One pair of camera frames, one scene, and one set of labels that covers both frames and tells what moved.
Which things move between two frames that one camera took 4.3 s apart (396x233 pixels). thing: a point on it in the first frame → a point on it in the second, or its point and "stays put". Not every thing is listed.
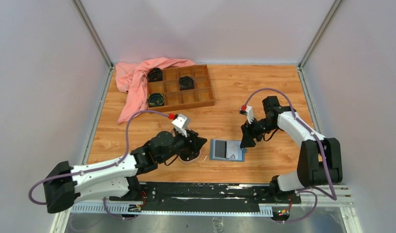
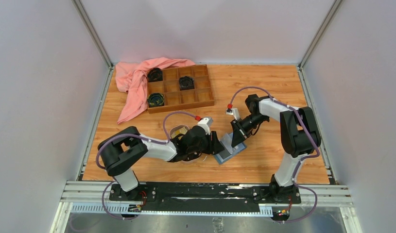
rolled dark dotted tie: (186, 83) stays put
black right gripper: (249, 133) → (239, 136)
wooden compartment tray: (175, 98) stays put
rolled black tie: (155, 74) stays put
